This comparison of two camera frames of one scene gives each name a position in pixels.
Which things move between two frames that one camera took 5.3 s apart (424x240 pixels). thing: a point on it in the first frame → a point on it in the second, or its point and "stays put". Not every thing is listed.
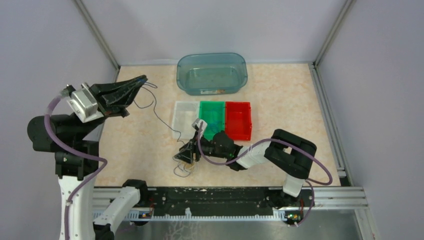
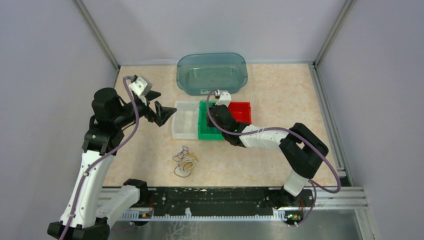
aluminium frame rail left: (99, 36) stays put
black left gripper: (111, 97) → (162, 115)
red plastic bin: (238, 120) stays put
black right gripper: (187, 149) → (210, 107)
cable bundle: (183, 168) stays put
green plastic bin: (213, 113) stays put
